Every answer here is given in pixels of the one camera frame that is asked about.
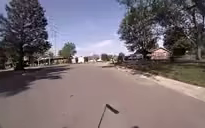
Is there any white building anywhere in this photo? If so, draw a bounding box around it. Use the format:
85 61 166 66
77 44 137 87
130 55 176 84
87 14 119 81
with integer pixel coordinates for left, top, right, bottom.
71 55 86 64

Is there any parked vehicle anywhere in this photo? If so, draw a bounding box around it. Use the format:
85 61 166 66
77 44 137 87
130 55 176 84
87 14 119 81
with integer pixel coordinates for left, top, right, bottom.
126 53 144 61

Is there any grey asphalt road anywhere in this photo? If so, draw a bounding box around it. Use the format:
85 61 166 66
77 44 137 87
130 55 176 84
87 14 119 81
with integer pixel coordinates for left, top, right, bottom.
0 62 205 128

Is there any small round green tree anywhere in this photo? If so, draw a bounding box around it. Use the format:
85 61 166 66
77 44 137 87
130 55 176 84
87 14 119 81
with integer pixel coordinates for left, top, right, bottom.
58 41 78 60

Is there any robot's own part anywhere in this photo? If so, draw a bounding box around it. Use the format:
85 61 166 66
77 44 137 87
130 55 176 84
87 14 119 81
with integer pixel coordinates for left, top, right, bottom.
97 103 120 128

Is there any low long building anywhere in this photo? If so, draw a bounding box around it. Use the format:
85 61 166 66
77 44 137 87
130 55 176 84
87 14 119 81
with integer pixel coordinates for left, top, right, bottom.
36 55 70 66

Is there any utility pole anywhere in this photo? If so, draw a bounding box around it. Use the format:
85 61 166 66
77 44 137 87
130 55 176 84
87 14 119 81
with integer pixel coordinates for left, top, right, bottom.
49 25 60 58

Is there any red brick house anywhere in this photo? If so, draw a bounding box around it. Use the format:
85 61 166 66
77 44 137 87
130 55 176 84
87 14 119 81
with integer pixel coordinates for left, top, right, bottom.
149 46 172 61

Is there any group of leafy trees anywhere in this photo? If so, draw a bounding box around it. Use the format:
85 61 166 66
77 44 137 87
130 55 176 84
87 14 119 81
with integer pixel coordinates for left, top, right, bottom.
116 0 205 62

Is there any pale concrete kerb strip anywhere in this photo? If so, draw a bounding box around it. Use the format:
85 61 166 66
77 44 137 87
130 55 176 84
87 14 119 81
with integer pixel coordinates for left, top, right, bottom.
113 65 205 106

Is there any grass verge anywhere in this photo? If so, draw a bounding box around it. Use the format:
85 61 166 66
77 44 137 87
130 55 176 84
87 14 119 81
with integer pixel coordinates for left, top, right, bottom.
120 59 205 90

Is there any large dark conifer tree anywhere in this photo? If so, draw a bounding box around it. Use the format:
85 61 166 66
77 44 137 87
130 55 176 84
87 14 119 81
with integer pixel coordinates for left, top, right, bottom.
0 0 53 71

